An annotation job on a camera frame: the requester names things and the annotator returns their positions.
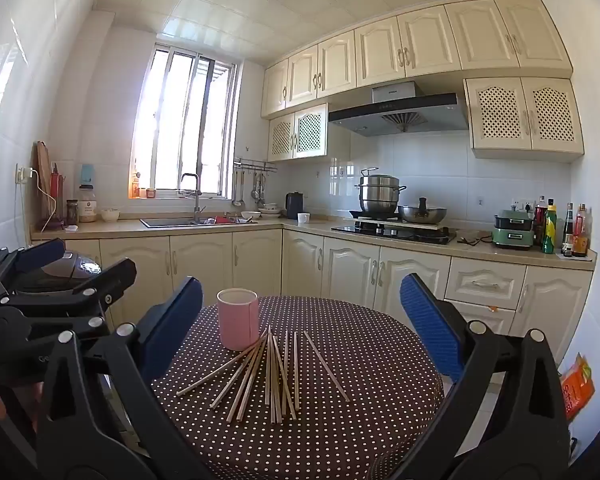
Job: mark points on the round polka dot table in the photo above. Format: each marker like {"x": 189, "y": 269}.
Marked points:
{"x": 355, "y": 410}

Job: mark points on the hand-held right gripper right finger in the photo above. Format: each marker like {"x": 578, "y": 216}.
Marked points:
{"x": 430, "y": 320}

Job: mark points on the green bottle yellow label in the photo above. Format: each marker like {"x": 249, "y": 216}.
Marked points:
{"x": 550, "y": 230}

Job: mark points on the white wall socket with plug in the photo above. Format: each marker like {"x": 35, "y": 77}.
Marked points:
{"x": 522, "y": 205}

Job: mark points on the black electric kettle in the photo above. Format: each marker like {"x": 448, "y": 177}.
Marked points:
{"x": 294, "y": 206}

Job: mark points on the dark kitchen sink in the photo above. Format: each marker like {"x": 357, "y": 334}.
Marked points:
{"x": 165, "y": 221}

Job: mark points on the red dish rack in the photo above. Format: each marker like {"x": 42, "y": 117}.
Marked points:
{"x": 222, "y": 220}

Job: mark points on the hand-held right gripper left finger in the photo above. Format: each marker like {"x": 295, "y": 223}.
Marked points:
{"x": 172, "y": 320}

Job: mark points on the pile of wooden chopsticks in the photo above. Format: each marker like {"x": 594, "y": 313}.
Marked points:
{"x": 269, "y": 375}

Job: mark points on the reddish sauce bottle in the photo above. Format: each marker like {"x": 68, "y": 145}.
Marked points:
{"x": 581, "y": 232}

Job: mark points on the person's left hand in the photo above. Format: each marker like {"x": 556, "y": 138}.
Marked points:
{"x": 22, "y": 407}

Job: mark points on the steel wok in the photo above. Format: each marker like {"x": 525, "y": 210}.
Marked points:
{"x": 420, "y": 214}

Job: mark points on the steel utensil rail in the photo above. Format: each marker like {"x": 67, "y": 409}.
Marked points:
{"x": 252, "y": 162}

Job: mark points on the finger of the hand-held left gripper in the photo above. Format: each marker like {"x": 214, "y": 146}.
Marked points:
{"x": 40, "y": 255}
{"x": 110, "y": 280}

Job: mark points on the pink cup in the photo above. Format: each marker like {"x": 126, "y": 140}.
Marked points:
{"x": 235, "y": 325}

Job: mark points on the white mug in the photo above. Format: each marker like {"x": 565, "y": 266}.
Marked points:
{"x": 303, "y": 218}

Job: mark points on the red capped dark bottle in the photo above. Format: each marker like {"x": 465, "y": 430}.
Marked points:
{"x": 540, "y": 220}

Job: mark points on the barred kitchen window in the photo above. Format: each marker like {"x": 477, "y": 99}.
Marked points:
{"x": 180, "y": 110}

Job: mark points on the cream base cabinets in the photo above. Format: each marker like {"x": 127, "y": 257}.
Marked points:
{"x": 340, "y": 265}

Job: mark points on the steel steamer pot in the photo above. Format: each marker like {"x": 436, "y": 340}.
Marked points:
{"x": 379, "y": 195}

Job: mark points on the shallow white bowl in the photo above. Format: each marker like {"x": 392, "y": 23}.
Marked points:
{"x": 250, "y": 215}

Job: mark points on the cream wall cabinet row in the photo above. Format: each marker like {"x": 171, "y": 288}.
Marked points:
{"x": 380, "y": 50}

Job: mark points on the light blue box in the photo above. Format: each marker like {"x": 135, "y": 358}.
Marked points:
{"x": 86, "y": 174}

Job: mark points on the green electric cooker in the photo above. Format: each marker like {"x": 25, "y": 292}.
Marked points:
{"x": 512, "y": 235}

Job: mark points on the small orange bottle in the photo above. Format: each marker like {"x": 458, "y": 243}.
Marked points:
{"x": 135, "y": 187}

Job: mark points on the hanging steel skimmer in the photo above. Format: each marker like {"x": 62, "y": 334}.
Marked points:
{"x": 257, "y": 190}

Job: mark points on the black range hood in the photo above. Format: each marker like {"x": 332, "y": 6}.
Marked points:
{"x": 400, "y": 110}

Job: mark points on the large lattice door cabinet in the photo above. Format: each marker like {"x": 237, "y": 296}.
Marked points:
{"x": 500, "y": 110}

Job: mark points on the glass jar white label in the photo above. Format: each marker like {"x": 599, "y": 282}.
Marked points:
{"x": 87, "y": 207}

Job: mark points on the red utensil holder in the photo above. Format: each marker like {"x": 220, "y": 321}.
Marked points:
{"x": 56, "y": 190}

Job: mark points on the hanging steel ladle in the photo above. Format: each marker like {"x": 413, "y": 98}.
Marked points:
{"x": 238, "y": 202}

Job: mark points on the steel sink faucet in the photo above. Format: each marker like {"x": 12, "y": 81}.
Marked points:
{"x": 196, "y": 195}

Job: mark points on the light wooden board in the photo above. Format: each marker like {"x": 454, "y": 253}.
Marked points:
{"x": 380, "y": 220}

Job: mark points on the small lattice door cabinet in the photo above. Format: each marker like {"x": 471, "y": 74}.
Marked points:
{"x": 310, "y": 132}

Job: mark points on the wooden cutting board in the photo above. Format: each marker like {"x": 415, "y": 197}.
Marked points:
{"x": 42, "y": 180}

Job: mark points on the black gas hob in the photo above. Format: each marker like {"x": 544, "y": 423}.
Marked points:
{"x": 395, "y": 234}

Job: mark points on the orange snack packet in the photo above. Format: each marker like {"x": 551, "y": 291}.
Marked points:
{"x": 577, "y": 385}

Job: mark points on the small dark jar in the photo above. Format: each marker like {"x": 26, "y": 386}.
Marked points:
{"x": 72, "y": 212}

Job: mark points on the stack of white bowls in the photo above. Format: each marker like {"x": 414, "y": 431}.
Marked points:
{"x": 270, "y": 210}

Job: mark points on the dark soy sauce bottle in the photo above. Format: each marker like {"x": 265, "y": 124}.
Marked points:
{"x": 568, "y": 232}

